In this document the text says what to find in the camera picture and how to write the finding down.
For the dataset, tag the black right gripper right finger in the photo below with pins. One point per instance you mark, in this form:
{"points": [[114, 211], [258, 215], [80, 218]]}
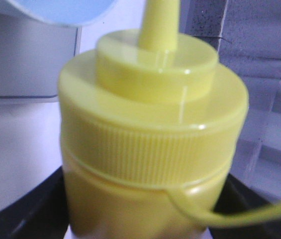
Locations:
{"points": [[236, 197]]}

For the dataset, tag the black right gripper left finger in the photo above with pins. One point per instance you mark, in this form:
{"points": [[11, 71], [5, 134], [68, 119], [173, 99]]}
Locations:
{"points": [[40, 214]]}

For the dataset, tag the silver electronic kitchen scale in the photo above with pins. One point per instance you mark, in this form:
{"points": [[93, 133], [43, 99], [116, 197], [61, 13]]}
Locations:
{"points": [[32, 54]]}

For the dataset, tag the yellow squeeze bottle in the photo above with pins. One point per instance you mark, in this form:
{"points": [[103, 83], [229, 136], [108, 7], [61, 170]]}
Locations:
{"points": [[150, 122]]}

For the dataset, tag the light blue plastic cup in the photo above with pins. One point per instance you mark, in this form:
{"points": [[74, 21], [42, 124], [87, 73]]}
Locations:
{"points": [[63, 12]]}

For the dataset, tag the grey granite counter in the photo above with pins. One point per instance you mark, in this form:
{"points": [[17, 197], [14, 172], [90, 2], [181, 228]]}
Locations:
{"points": [[247, 36]]}

